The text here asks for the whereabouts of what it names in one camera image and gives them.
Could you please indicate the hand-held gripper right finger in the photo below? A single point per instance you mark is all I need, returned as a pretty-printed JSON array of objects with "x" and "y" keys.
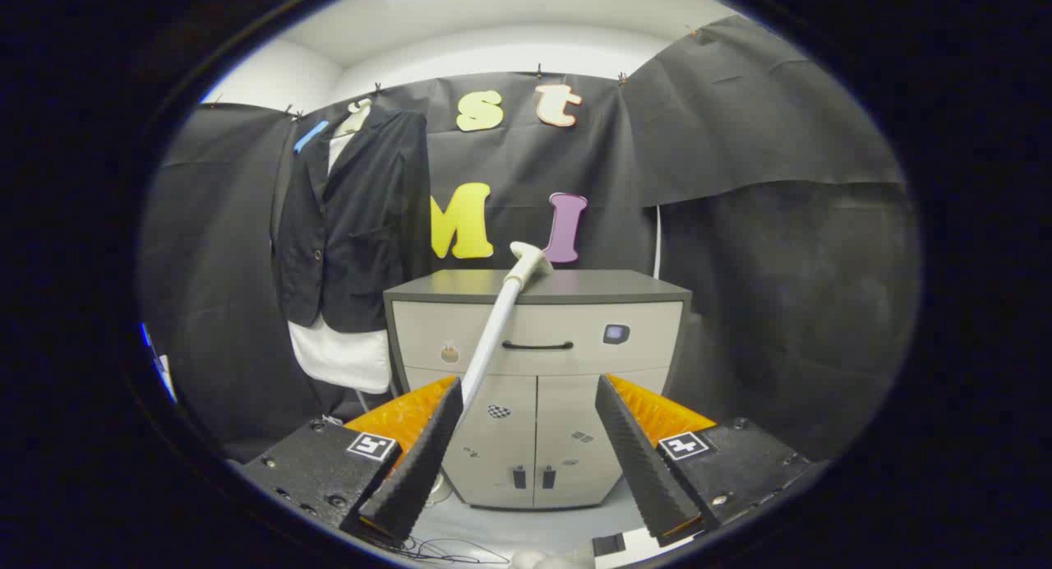
[{"x": 641, "y": 462}]

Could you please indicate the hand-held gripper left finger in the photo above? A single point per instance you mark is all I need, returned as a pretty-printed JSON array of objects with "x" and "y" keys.
[{"x": 419, "y": 470}]

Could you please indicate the white shirt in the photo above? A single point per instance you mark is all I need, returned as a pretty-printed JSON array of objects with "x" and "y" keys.
[{"x": 341, "y": 359}]

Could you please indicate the white garment steamer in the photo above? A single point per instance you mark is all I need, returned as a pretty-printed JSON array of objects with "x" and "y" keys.
[{"x": 493, "y": 330}]

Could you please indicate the black suit jacket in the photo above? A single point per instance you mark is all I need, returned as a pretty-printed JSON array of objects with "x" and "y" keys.
[{"x": 362, "y": 224}]

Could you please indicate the grey and beige cabinet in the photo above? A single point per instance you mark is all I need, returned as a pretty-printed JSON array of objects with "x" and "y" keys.
[{"x": 575, "y": 363}]

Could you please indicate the black backdrop cloth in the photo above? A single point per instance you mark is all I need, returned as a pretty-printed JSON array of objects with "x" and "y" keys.
[{"x": 740, "y": 265}]

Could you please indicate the white plastic hanger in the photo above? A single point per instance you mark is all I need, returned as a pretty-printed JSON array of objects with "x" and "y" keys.
[{"x": 358, "y": 115}]

